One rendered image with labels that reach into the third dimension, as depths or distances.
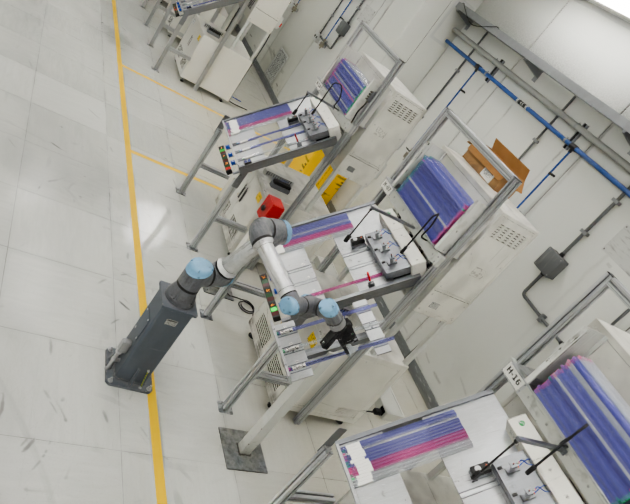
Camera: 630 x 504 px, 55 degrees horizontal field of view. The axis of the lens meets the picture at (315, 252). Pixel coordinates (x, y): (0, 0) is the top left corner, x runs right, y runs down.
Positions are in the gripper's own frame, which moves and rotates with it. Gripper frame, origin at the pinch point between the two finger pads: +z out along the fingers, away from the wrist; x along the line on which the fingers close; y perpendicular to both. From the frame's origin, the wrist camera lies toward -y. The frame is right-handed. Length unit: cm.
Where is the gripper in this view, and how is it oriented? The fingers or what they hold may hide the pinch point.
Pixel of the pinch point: (347, 352)
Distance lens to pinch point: 278.1
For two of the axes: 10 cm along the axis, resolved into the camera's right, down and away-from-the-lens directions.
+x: -2.9, -6.3, 7.2
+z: 3.3, 6.5, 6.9
